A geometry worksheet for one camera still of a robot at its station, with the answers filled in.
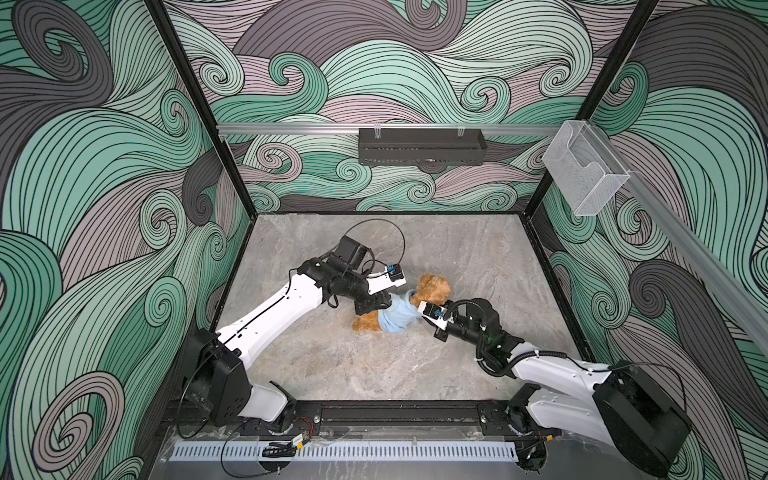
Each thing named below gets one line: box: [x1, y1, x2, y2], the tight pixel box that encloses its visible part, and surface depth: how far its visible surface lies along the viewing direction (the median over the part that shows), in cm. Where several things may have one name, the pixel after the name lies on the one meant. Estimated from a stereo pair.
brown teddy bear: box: [352, 273, 451, 332], surface depth 75 cm
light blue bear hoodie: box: [378, 290, 420, 334], surface depth 76 cm
